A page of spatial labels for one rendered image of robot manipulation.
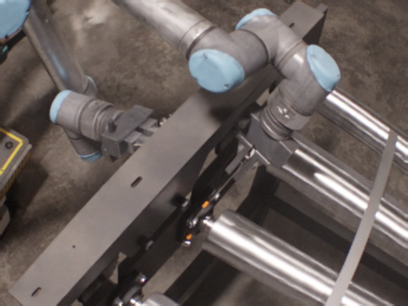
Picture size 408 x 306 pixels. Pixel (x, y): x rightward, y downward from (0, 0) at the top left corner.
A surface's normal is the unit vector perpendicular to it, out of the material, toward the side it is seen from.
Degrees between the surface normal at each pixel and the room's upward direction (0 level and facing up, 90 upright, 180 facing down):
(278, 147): 72
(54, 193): 0
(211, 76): 90
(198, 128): 0
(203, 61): 90
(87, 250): 0
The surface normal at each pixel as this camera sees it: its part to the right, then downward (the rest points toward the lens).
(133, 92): 0.14, -0.62
